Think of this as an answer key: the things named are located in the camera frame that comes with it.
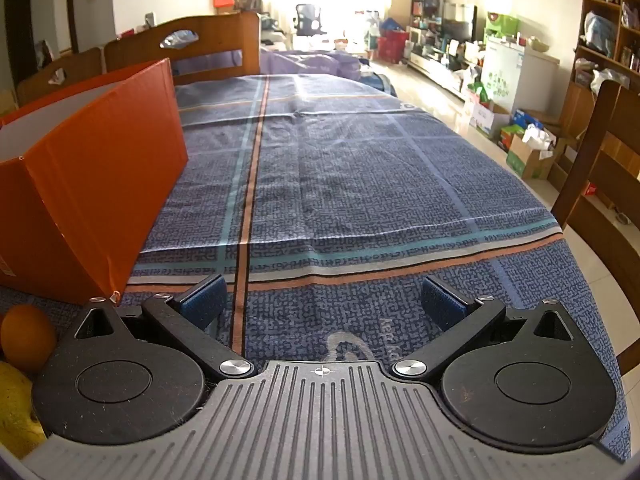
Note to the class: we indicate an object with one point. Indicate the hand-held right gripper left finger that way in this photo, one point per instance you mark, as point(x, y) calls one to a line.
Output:
point(202, 305)

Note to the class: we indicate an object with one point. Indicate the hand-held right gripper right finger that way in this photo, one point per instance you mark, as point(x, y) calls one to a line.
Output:
point(442, 305)

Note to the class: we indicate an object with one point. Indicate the orange cardboard box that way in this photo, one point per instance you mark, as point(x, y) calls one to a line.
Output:
point(100, 170)

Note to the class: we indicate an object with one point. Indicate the orange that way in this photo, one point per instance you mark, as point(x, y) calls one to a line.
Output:
point(27, 337)

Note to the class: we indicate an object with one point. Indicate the yellow pear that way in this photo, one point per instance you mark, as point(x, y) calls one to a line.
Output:
point(15, 400)

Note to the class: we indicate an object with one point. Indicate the blue patterned tablecloth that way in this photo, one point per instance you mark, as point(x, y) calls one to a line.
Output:
point(350, 185)

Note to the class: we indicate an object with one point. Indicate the open brown cardboard box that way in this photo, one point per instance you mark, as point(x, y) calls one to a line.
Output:
point(525, 162)

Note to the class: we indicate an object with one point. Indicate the wooden chair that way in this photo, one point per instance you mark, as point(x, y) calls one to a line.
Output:
point(220, 50)
point(600, 195)
point(80, 67)

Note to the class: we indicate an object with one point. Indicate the white cardboard carton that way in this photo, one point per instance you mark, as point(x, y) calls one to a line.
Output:
point(487, 117)

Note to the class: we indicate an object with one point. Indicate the white television cabinet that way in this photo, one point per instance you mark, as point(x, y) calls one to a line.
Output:
point(430, 67)

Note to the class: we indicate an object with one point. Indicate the white chest freezer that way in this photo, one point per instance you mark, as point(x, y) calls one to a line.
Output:
point(530, 80)

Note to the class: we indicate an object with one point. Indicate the red plastic basket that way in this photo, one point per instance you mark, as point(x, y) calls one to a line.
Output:
point(392, 45)

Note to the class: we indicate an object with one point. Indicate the purple bedding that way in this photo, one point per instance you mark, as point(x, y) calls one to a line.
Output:
point(320, 62)

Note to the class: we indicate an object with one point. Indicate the black television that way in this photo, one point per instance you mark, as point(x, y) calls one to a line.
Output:
point(460, 27)

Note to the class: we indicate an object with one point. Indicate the white plastic bag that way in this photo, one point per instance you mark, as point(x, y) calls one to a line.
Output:
point(610, 80)

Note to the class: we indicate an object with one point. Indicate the green cardboard box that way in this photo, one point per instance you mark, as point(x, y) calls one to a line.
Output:
point(502, 25)

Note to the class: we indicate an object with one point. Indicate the black office chair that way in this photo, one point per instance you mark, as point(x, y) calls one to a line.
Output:
point(307, 17)

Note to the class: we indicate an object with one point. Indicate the beige standing air conditioner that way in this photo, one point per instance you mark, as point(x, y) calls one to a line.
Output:
point(400, 0)

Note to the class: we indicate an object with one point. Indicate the blue plastic bag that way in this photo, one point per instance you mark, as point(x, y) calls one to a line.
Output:
point(602, 32)

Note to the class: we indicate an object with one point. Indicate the wooden bookshelf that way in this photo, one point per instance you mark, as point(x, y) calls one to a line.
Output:
point(602, 3)

